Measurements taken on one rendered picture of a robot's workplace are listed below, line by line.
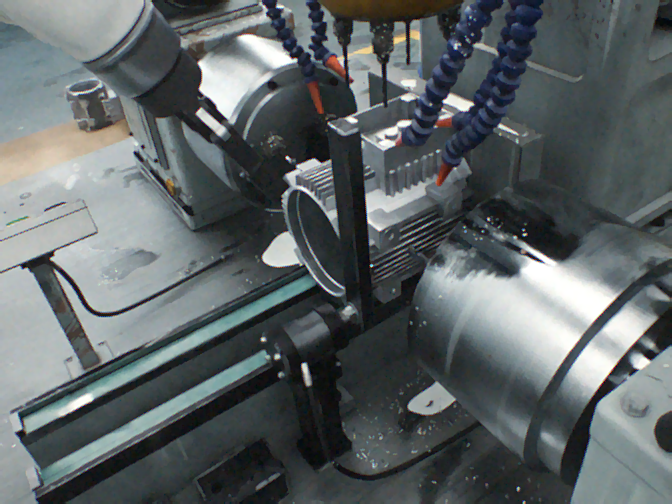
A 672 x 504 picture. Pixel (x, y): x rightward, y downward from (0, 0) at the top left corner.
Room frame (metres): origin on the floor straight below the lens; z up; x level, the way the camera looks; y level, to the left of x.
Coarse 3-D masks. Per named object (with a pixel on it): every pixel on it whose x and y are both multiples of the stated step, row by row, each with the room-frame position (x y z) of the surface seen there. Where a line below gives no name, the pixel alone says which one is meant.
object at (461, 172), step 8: (464, 160) 0.68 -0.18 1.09; (456, 168) 0.67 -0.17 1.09; (464, 168) 0.67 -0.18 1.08; (288, 176) 0.69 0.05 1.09; (456, 176) 0.66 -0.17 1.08; (464, 176) 0.66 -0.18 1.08; (288, 184) 0.69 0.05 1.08; (336, 216) 0.59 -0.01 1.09; (336, 224) 0.59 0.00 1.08; (296, 248) 0.69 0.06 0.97; (344, 296) 0.59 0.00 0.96
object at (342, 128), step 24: (336, 120) 0.52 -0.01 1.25; (336, 144) 0.50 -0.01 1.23; (360, 144) 0.50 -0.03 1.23; (336, 168) 0.50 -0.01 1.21; (360, 168) 0.49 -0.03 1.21; (336, 192) 0.51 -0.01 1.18; (360, 192) 0.49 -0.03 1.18; (360, 216) 0.49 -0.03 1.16; (360, 240) 0.49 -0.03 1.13; (360, 264) 0.49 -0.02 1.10; (360, 288) 0.49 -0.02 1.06; (360, 312) 0.49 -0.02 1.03
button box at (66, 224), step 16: (64, 208) 0.69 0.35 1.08; (80, 208) 0.70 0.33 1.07; (16, 224) 0.66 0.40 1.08; (32, 224) 0.67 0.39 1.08; (48, 224) 0.67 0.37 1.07; (64, 224) 0.68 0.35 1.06; (80, 224) 0.68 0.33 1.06; (0, 240) 0.64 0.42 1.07; (16, 240) 0.65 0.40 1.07; (32, 240) 0.65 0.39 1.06; (48, 240) 0.66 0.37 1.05; (64, 240) 0.66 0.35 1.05; (0, 256) 0.63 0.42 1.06; (16, 256) 0.64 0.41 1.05; (32, 256) 0.64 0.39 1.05; (0, 272) 0.62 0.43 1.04
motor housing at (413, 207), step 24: (312, 168) 0.68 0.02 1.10; (288, 192) 0.69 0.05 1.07; (312, 192) 0.64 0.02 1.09; (408, 192) 0.64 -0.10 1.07; (288, 216) 0.70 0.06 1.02; (312, 216) 0.72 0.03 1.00; (408, 216) 0.61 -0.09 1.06; (432, 216) 0.63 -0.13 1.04; (456, 216) 0.63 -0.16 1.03; (312, 240) 0.70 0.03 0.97; (336, 240) 0.71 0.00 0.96; (408, 240) 0.60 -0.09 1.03; (432, 240) 0.61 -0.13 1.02; (312, 264) 0.67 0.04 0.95; (336, 264) 0.67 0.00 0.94; (384, 264) 0.58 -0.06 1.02; (408, 264) 0.60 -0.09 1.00; (336, 288) 0.62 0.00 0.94
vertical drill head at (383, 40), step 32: (320, 0) 0.67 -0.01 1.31; (352, 0) 0.63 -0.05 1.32; (384, 0) 0.62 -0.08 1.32; (416, 0) 0.62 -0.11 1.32; (448, 0) 0.63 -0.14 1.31; (352, 32) 0.71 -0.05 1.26; (384, 32) 0.64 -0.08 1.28; (448, 32) 0.69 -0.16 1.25; (384, 64) 0.65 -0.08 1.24; (384, 96) 0.65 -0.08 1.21
